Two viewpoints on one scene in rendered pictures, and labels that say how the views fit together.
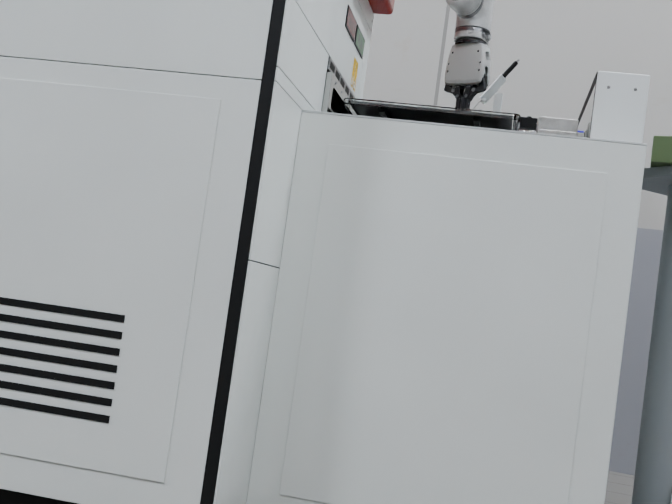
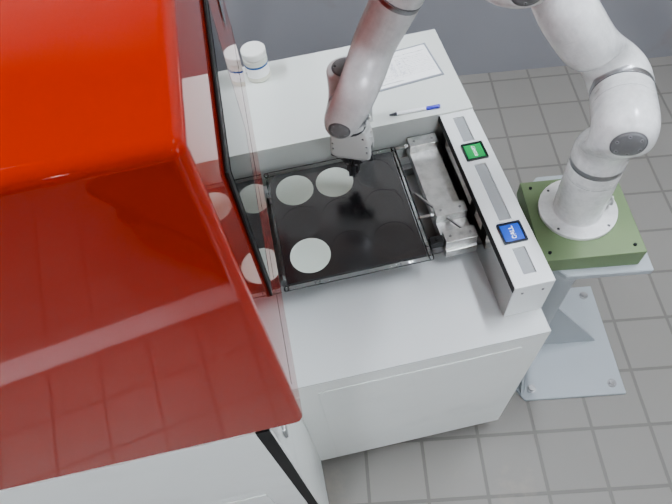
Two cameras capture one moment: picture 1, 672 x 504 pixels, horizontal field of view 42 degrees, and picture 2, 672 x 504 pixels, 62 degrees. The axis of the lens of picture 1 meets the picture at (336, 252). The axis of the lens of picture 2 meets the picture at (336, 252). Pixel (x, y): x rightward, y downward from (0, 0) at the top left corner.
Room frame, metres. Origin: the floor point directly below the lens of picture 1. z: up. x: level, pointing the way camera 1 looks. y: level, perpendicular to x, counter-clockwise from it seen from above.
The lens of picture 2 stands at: (1.19, 0.08, 2.06)
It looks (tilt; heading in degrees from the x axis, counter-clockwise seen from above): 57 degrees down; 344
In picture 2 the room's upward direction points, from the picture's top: 8 degrees counter-clockwise
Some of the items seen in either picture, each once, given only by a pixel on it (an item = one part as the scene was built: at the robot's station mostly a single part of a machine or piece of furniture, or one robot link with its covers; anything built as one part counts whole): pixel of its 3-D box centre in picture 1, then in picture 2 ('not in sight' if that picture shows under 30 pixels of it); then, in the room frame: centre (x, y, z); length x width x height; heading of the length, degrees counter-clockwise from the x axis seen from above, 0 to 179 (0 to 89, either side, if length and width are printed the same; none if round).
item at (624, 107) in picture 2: not in sight; (614, 133); (1.75, -0.71, 1.18); 0.19 x 0.12 x 0.24; 148
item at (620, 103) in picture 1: (601, 140); (487, 206); (1.87, -0.53, 0.89); 0.55 x 0.09 x 0.14; 169
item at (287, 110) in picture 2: not in sight; (348, 106); (2.36, -0.35, 0.89); 0.62 x 0.35 x 0.14; 79
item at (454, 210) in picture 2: not in sight; (449, 211); (1.90, -0.43, 0.89); 0.08 x 0.03 x 0.03; 79
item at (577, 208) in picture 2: not in sight; (586, 186); (1.78, -0.73, 0.97); 0.19 x 0.19 x 0.18
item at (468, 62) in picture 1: (468, 63); (351, 137); (2.08, -0.25, 1.08); 0.10 x 0.07 x 0.11; 54
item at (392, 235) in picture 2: (435, 127); (342, 213); (2.00, -0.18, 0.90); 0.34 x 0.34 x 0.01; 79
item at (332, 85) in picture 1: (344, 118); not in sight; (2.03, 0.02, 0.89); 0.44 x 0.02 x 0.10; 169
